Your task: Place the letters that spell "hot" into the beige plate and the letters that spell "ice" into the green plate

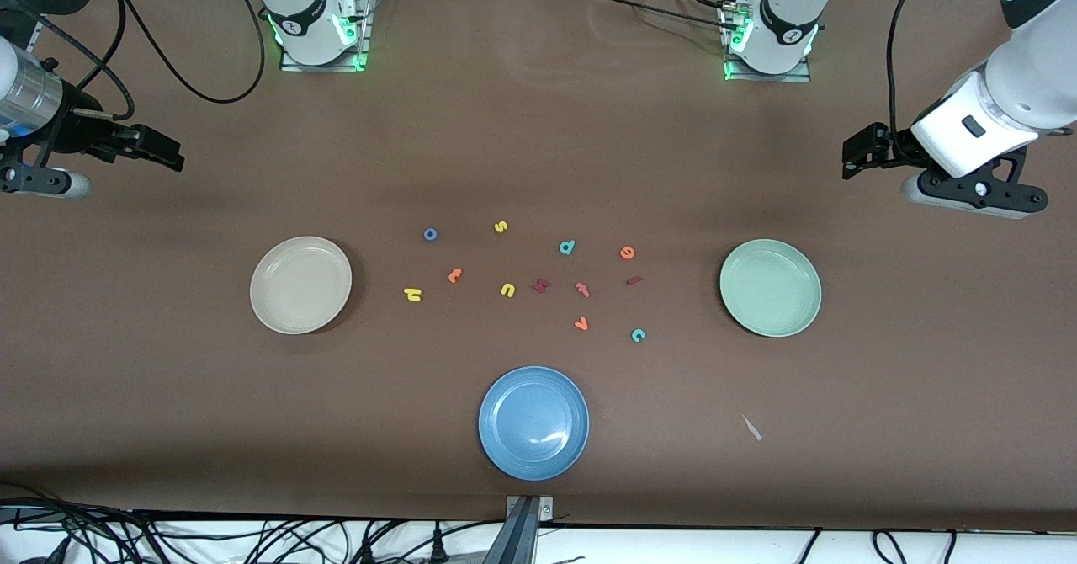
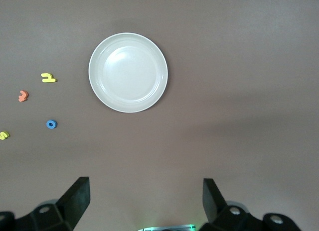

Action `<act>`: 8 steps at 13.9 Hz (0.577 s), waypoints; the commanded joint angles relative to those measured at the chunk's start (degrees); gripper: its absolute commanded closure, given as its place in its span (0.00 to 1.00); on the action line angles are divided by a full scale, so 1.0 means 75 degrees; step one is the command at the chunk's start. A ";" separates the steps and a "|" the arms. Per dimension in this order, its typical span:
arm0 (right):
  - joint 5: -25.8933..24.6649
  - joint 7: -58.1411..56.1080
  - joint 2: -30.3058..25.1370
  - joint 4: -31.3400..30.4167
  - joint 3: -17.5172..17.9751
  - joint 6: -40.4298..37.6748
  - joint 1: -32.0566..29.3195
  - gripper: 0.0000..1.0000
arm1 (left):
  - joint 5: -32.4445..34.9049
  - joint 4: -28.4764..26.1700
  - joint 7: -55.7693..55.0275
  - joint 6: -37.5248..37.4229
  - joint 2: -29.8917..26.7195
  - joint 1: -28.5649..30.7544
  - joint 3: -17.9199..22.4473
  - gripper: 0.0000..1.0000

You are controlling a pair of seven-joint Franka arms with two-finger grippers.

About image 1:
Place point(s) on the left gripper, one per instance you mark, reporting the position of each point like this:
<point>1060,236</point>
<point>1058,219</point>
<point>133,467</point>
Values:
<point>897,147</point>

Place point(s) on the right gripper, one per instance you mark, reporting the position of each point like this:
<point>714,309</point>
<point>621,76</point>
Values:
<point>82,127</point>

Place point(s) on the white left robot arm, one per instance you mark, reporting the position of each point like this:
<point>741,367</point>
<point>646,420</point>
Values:
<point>1043,67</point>

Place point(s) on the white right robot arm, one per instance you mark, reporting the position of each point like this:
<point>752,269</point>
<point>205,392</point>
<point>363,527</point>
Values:
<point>303,17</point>

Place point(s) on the green plate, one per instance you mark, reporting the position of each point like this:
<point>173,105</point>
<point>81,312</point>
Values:
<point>770,295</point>

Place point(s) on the beige brown plate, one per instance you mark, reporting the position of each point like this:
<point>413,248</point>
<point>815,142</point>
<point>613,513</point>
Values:
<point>290,307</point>

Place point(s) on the white paper scrap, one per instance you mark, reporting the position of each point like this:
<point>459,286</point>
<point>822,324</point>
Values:
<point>752,428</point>

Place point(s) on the brown table cover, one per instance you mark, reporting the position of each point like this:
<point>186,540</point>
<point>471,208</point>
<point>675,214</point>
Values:
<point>538,126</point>

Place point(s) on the dark red letter k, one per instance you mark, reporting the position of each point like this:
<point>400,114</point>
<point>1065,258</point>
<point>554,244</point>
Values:
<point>541,285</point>

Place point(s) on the blue plate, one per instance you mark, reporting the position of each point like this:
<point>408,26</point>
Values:
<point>533,412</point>

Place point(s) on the black plug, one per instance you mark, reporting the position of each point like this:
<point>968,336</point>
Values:
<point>368,551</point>
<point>437,543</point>

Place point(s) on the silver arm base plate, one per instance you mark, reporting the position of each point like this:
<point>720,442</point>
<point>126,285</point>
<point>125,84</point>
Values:
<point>364,50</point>
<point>791,77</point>

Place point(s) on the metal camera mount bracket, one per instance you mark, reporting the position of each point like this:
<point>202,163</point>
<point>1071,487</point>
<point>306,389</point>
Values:
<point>517,539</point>

